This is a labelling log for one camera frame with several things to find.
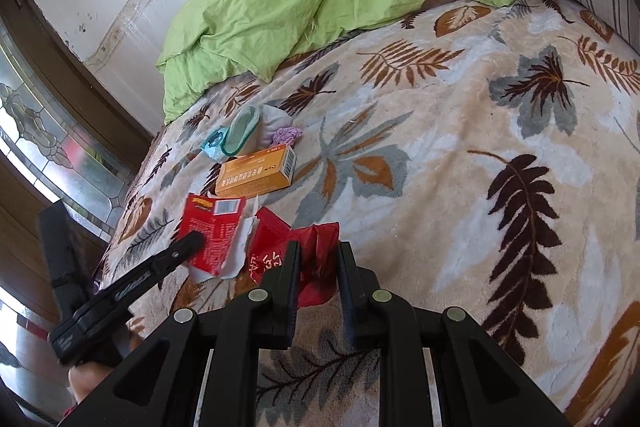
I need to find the blue cartoon packet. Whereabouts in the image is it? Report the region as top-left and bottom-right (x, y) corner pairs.
(200, 129), (231, 162)

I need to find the leaf print blanket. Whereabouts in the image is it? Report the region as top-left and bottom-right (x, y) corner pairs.
(97, 0), (640, 427)

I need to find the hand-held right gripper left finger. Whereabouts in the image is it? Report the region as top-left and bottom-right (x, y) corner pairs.
(90, 241), (303, 427)

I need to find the red white box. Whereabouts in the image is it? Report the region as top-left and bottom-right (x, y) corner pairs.
(247, 207), (342, 308)

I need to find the torn red box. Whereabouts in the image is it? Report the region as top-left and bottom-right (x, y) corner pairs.
(184, 193), (258, 280)

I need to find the green quilt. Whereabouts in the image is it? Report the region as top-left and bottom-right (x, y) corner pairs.
(155, 0), (523, 125)

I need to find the white sock with green cuff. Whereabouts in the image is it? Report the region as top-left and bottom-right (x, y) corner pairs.
(222, 103), (286, 156)

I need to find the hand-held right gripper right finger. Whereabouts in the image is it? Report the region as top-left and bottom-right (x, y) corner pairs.
(336, 241), (571, 427)

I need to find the purple paper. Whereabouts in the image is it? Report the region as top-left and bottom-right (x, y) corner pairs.
(270, 126), (304, 148)

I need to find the stained glass door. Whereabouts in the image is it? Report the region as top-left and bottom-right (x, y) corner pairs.
(0, 0), (153, 268)

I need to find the orange box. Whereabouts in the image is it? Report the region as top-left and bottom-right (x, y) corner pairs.
(215, 144), (297, 198)

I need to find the person's left hand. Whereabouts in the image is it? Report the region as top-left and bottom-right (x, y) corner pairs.
(67, 349), (128, 410)

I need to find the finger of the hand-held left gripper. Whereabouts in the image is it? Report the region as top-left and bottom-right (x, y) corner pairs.
(147, 231), (205, 280)

